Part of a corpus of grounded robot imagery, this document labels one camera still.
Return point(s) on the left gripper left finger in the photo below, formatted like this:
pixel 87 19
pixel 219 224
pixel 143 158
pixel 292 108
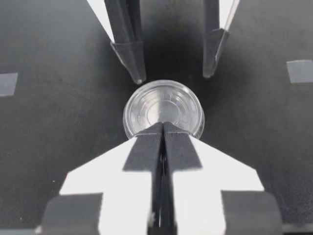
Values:
pixel 117 186

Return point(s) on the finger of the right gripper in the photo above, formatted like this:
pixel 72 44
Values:
pixel 128 54
pixel 215 49

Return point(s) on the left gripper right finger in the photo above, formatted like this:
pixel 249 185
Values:
pixel 200 186

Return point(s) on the clear plastic cup with lid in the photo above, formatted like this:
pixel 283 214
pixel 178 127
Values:
pixel 166 102

